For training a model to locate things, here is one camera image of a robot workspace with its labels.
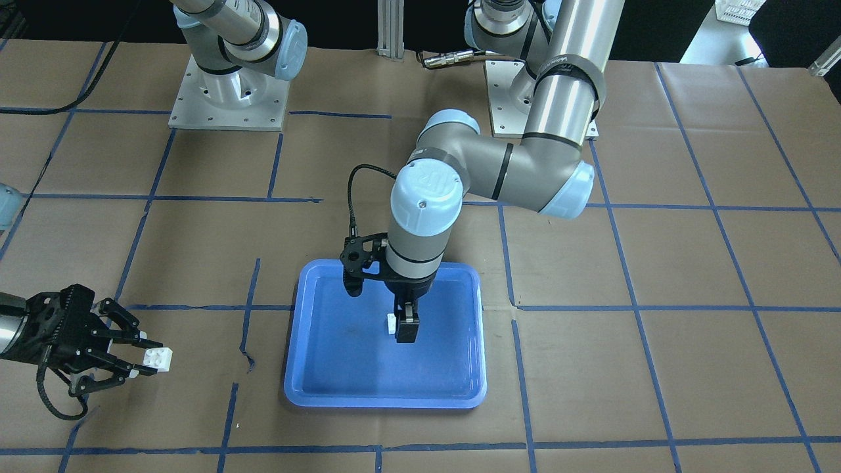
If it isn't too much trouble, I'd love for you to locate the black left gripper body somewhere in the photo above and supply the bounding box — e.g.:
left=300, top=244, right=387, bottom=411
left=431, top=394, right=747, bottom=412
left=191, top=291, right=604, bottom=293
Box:
left=340, top=233, right=436, bottom=303

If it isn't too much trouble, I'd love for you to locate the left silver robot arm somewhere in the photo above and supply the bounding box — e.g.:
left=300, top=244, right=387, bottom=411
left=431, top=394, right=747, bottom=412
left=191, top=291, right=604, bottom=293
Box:
left=340, top=1, right=624, bottom=342

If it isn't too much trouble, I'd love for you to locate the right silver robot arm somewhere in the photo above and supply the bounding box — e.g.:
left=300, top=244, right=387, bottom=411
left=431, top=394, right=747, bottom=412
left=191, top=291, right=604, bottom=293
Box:
left=2, top=1, right=307, bottom=401

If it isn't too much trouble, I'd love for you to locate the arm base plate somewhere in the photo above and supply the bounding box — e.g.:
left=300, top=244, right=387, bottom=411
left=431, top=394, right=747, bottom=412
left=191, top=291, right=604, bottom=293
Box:
left=168, top=57, right=290, bottom=131
left=484, top=59, right=600, bottom=139

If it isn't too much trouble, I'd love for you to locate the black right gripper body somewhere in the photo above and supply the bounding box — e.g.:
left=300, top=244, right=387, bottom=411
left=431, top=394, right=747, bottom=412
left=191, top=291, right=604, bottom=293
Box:
left=2, top=284, right=109, bottom=369

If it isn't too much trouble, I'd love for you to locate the blue plastic tray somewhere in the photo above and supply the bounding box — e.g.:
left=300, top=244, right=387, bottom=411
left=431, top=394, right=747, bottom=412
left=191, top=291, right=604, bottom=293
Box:
left=283, top=259, right=488, bottom=409

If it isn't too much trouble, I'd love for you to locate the aluminium frame post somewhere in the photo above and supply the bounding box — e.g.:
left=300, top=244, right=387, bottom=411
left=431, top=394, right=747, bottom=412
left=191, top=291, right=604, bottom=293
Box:
left=376, top=0, right=405, bottom=62

